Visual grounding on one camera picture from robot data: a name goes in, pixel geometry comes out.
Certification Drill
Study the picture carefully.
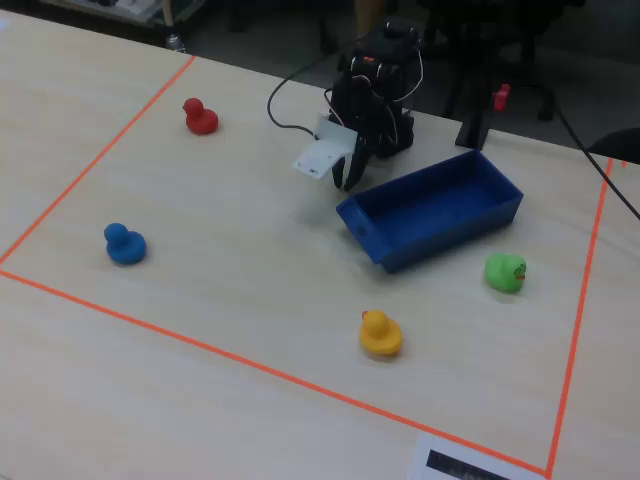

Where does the white paper label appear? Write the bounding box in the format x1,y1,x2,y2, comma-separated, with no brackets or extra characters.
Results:
407,433,547,480

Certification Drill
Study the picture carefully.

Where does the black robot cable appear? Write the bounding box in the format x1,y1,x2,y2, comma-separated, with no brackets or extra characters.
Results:
266,49,361,142

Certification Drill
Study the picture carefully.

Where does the black office chair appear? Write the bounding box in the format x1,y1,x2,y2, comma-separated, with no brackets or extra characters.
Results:
414,0,589,122

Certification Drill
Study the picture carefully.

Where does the red rubber duck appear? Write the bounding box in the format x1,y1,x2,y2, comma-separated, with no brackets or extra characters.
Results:
181,97,220,136

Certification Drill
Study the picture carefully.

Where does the blue rubber duck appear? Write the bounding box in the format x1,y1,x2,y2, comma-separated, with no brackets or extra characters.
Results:
103,222,148,266

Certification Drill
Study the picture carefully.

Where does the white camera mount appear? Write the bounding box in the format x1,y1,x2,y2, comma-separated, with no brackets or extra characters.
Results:
292,113,359,180

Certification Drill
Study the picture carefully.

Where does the green rubber duck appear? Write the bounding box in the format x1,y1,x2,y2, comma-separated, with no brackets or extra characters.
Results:
483,252,528,295

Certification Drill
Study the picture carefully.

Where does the orange tape strip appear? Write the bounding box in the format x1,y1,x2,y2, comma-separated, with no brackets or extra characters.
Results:
0,269,550,476
546,157,615,477
0,55,198,266

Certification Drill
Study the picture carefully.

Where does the blue plastic box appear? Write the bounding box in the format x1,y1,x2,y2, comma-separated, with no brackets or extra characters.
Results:
335,148,525,275

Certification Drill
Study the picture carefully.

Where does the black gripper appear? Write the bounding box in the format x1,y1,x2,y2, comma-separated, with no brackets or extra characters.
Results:
331,75,397,194

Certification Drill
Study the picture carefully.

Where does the thin black cable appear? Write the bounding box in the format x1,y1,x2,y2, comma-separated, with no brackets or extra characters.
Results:
549,97,640,222

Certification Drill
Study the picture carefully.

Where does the yellow rubber duck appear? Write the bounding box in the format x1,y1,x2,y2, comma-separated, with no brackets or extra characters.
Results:
358,309,404,357

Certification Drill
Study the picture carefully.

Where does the black table clamp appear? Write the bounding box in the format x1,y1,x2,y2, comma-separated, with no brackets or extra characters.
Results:
454,87,506,151

